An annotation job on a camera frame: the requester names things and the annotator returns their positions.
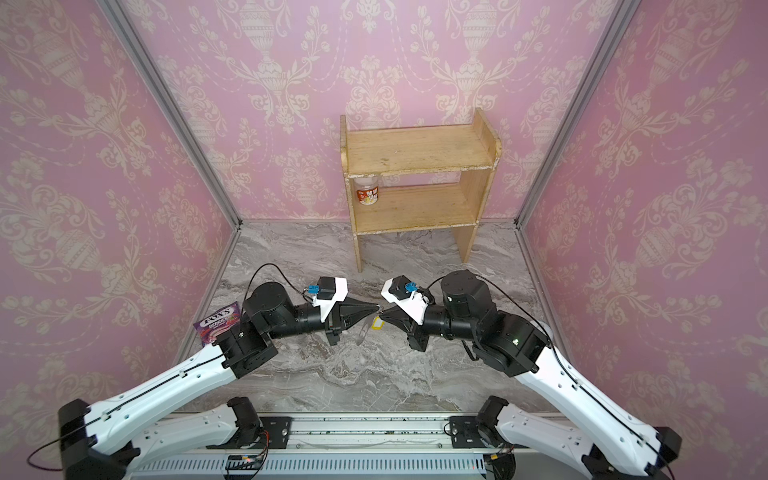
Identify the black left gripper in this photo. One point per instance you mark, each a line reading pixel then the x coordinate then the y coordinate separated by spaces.
pixel 341 320

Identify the key with yellow tag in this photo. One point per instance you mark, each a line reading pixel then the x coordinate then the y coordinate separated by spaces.
pixel 377 323

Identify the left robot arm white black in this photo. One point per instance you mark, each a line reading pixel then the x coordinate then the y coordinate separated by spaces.
pixel 111 438

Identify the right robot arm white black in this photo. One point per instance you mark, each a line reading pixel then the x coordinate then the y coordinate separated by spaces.
pixel 603 441

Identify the small jar red label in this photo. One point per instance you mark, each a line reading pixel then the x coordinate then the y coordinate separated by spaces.
pixel 367 190

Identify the wooden two-tier shelf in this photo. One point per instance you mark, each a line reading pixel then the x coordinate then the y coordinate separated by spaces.
pixel 473 150

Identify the purple Fox's candy bag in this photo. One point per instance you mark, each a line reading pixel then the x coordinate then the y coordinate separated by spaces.
pixel 220 321

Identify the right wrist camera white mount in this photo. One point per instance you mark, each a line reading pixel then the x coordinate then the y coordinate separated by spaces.
pixel 410 297

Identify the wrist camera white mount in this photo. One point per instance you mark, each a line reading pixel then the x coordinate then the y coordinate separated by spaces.
pixel 326 293
pixel 410 297

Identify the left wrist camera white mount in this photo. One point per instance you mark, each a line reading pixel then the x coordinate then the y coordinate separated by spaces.
pixel 326 293

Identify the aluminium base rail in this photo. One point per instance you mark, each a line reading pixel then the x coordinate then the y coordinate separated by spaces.
pixel 383 445

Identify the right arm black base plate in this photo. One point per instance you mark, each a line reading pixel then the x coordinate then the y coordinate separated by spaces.
pixel 471 432

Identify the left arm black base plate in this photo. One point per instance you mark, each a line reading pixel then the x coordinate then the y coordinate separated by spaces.
pixel 273 432

